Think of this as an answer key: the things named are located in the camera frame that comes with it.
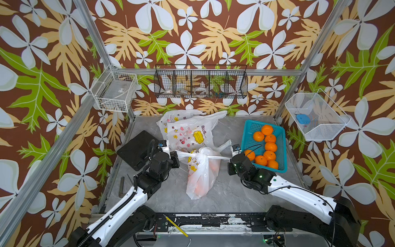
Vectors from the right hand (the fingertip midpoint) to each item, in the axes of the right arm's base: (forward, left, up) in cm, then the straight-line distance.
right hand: (228, 159), depth 82 cm
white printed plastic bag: (-4, +13, +2) cm, 14 cm away
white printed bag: (+28, +19, -11) cm, 35 cm away
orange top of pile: (+25, -30, -5) cm, 39 cm away
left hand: (+2, +28, +6) cm, 29 cm away
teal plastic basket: (+20, -18, -13) cm, 30 cm away
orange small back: (+23, -25, -9) cm, 35 cm away
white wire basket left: (+32, +64, +22) cm, 75 cm away
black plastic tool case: (+9, +56, -7) cm, 57 cm away
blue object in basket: (+19, -43, +12) cm, 48 cm away
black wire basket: (+47, +15, +18) cm, 53 cm away
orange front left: (+9, -17, -10) cm, 21 cm away
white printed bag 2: (+42, +35, -8) cm, 56 cm away
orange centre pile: (+13, -29, -7) cm, 33 cm away
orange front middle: (+4, -21, -8) cm, 23 cm away
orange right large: (+21, -33, -8) cm, 40 cm away
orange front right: (+1, -27, -7) cm, 28 cm away
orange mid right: (+8, -28, -8) cm, 30 cm away
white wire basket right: (+18, -49, +14) cm, 54 cm away
